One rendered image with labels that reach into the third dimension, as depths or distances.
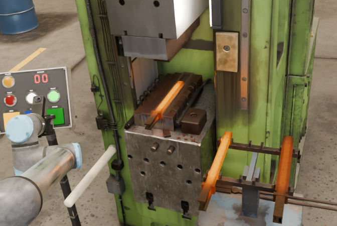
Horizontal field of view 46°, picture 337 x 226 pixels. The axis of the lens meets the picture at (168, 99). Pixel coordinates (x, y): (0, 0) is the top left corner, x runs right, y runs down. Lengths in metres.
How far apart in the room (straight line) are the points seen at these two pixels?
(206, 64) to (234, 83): 0.43
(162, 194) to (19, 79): 0.87
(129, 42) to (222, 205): 0.78
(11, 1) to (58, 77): 4.38
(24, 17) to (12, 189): 5.46
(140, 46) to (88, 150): 1.83
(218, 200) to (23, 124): 0.85
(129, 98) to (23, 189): 1.16
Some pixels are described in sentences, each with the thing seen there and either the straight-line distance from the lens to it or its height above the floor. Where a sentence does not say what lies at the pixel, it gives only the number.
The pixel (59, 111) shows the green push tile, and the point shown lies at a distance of 1.88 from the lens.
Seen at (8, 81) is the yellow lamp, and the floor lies 1.17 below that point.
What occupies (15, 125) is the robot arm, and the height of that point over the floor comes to 1.24.
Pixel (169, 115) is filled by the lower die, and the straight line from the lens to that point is 1.78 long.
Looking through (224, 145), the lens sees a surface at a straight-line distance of 1.58.
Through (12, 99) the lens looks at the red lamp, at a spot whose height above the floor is 1.09.
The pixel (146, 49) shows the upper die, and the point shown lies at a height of 1.31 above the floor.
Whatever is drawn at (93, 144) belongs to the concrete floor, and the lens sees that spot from 3.40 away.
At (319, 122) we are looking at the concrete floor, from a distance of 3.57.
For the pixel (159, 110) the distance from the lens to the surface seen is 1.80.
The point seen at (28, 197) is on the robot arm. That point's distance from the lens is 0.93.
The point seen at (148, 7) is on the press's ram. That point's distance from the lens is 1.58.
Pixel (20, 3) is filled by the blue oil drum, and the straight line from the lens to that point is 6.25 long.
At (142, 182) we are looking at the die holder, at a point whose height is 0.62.
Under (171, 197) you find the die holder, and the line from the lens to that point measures 2.00.
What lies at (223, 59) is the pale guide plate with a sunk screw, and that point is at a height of 1.24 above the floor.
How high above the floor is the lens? 1.95
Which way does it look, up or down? 30 degrees down
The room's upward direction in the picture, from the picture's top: 5 degrees counter-clockwise
